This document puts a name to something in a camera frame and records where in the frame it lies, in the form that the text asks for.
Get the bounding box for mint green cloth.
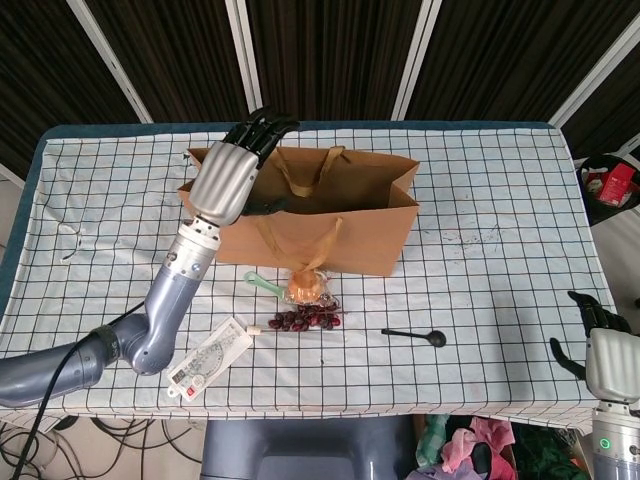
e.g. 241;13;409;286
417;413;450;464

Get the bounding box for bread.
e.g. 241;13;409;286
285;267;336;306

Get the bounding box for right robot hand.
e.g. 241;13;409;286
548;289;640;404

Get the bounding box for white partition post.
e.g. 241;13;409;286
223;0;266;122
67;0;154;124
547;9;640;129
389;0;444;121

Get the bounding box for red box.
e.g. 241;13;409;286
597;162;637;206

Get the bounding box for purple cloth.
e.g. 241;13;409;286
405;462;454;480

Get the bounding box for black floor cable tangle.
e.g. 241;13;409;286
0;414;206;480

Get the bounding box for black plastic spoon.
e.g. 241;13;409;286
380;327;447;348

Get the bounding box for black trash bin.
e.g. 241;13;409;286
574;153;640;229

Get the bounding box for dark green cloth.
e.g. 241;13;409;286
514;424;594;480

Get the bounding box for brown paper bag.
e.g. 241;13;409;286
177;144;420;277

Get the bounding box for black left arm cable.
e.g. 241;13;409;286
12;312;146;480

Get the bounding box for pink cloth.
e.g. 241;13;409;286
442;417;516;474

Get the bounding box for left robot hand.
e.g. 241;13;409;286
188;104;300;224

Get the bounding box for ruler set clear package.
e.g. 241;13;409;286
167;315;254;401

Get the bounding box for green brush white bristles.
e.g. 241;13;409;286
243;270;291;301

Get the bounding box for grey blue robot torso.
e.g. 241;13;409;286
202;418;419;480

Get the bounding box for white black checkered tablecloth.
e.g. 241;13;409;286
0;127;619;431

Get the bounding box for red grape bunch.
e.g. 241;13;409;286
267;304;346;333

